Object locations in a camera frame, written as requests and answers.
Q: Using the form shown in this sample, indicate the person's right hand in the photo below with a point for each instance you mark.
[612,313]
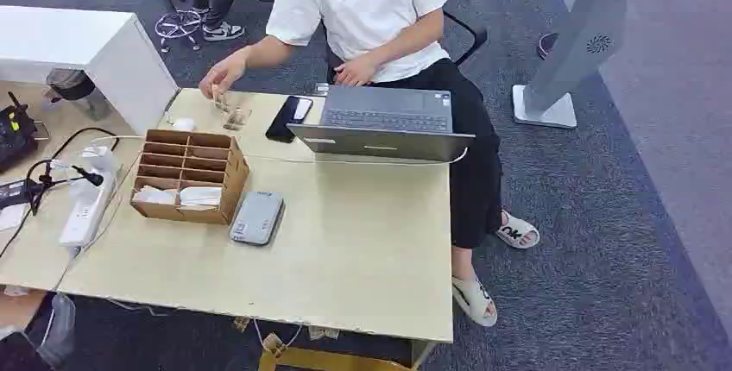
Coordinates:
[224,74]

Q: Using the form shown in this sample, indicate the dark round object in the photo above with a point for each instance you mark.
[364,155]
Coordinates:
[546,44]

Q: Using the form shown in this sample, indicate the white power strip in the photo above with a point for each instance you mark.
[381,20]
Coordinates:
[86,211]

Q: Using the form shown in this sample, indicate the white cabinet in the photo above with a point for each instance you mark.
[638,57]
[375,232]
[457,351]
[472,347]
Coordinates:
[68,37]

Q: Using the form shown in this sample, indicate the chrome chair base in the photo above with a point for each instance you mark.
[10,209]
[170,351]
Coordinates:
[177,25]

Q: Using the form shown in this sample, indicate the grey stand with white base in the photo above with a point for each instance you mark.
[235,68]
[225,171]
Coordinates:
[583,25]

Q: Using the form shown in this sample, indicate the seated person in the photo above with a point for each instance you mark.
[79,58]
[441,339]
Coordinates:
[366,20]

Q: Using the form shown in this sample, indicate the black smartphone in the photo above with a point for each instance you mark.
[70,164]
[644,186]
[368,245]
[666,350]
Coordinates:
[286,120]

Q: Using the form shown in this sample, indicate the person's left hand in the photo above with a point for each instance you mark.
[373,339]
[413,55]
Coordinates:
[357,71]

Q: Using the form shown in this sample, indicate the clear plastic bag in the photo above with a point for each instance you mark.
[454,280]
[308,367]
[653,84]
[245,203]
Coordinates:
[60,328]

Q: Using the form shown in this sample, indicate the clear acrylic stand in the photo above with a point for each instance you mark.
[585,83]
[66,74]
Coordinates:
[233,118]

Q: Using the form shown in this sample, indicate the white round mouse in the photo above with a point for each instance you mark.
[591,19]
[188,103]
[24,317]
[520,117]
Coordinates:
[183,124]

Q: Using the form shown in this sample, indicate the white card stack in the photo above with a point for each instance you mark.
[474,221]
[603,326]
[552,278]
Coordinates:
[154,196]
[201,196]

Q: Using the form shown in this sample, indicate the black plug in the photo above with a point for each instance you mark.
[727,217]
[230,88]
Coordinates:
[88,176]

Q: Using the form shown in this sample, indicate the black handheld device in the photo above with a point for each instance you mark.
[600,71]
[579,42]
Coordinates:
[14,134]

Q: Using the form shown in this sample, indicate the grey waste bin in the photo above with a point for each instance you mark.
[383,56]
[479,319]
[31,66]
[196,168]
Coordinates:
[71,84]

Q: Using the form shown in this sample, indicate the yellow desk frame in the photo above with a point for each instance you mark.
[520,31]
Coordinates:
[320,362]

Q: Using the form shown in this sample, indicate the wooden card box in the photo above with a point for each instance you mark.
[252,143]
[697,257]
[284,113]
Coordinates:
[234,180]

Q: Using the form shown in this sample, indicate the black power adapter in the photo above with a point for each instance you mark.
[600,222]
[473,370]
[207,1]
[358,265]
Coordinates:
[17,192]

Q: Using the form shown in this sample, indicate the grey laptop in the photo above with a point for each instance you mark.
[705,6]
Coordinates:
[386,122]

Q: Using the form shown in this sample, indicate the pale sandal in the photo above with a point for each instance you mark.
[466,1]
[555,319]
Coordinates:
[473,300]
[517,232]

